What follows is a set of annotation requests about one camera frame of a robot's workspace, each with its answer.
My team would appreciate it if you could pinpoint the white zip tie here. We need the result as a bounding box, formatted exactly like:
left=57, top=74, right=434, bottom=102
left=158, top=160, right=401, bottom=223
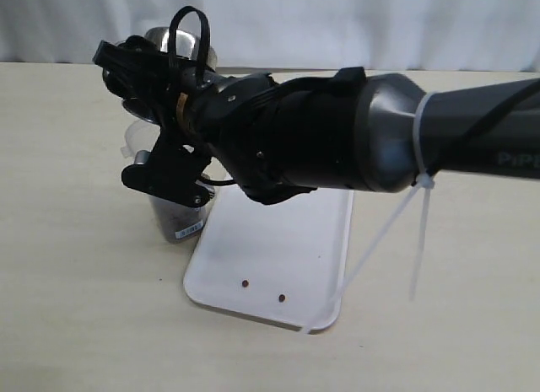
left=301, top=90, right=440, bottom=335

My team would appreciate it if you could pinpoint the white curtain backdrop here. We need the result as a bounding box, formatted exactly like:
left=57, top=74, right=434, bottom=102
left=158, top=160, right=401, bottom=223
left=1, top=0, right=539, bottom=72

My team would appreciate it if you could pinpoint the black camera cable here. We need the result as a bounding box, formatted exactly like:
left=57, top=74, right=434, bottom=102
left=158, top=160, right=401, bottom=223
left=168, top=6, right=212, bottom=88

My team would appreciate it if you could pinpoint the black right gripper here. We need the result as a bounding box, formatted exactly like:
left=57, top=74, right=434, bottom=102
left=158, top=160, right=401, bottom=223
left=93, top=35, right=218, bottom=207

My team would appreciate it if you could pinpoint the steel mug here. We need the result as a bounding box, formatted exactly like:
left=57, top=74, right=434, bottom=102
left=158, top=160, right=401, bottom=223
left=93, top=26, right=218, bottom=125

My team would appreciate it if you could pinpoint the white rectangular tray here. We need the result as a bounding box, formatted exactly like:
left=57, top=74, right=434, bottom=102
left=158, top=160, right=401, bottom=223
left=183, top=187, right=354, bottom=331

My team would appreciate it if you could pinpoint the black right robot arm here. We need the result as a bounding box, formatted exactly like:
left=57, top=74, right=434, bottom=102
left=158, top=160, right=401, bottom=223
left=94, top=36, right=539, bottom=207

